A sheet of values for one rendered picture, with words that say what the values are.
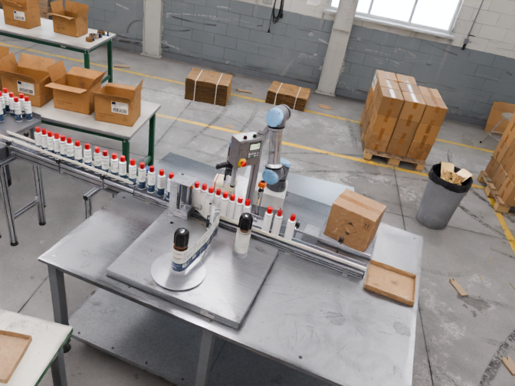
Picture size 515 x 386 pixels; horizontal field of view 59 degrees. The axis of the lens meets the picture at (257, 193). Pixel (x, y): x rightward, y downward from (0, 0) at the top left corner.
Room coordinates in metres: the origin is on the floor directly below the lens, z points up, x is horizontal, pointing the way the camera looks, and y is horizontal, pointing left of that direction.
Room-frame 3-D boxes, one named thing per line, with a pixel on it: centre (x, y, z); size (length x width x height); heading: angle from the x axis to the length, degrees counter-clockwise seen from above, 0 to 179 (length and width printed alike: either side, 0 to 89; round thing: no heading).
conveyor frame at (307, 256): (2.40, 0.04, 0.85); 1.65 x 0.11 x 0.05; 76
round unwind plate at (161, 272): (1.87, 0.35, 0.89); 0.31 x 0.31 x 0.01
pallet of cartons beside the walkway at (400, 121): (6.06, -1.73, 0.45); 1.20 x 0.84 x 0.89; 178
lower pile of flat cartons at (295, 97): (7.01, -0.19, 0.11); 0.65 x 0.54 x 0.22; 83
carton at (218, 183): (2.88, 0.26, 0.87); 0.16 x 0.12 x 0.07; 86
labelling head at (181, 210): (2.42, 0.47, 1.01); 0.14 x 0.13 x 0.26; 76
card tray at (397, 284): (2.16, -0.93, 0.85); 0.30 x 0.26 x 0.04; 76
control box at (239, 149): (2.51, 0.12, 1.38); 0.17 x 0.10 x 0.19; 131
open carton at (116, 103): (3.80, 1.41, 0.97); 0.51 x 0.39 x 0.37; 2
